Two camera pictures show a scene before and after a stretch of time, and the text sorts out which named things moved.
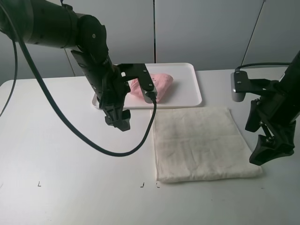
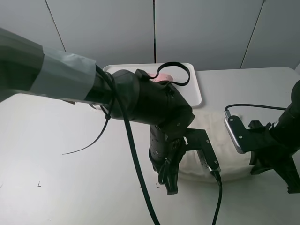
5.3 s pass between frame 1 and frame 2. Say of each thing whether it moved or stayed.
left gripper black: moved
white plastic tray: stayed
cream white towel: stayed
